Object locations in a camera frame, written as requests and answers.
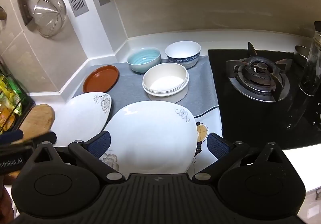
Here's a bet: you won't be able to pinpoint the large white floral plate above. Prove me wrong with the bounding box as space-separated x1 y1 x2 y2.
100 101 197 177

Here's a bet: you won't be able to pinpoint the brown round plate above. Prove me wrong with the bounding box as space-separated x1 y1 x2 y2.
83 65 120 93

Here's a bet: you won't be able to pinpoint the cream bowls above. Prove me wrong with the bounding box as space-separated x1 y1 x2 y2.
142 63 189 103

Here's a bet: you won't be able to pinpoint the light blue ceramic bowl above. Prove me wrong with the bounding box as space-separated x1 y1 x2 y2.
127 48 161 74

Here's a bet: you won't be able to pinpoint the white blue patterned bowl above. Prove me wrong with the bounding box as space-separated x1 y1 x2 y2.
165 41 201 69

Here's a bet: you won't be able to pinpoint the wooden cutting board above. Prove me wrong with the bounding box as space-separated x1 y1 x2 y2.
13 104 55 144

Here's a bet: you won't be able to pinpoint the black gas stove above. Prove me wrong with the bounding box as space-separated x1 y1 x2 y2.
208 49 320 150

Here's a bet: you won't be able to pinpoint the grey drying mat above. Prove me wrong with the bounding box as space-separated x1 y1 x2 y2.
107 56 219 117

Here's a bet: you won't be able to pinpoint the stove burner with grate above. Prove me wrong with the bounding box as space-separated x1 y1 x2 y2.
226 43 293 103

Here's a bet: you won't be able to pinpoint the glass bottle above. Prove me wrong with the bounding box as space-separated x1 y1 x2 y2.
299 21 321 96

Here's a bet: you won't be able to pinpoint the metal mesh strainer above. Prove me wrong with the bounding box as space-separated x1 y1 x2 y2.
33 0 66 38

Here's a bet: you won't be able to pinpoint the metal cup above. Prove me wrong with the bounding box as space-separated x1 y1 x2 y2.
294 45 309 67

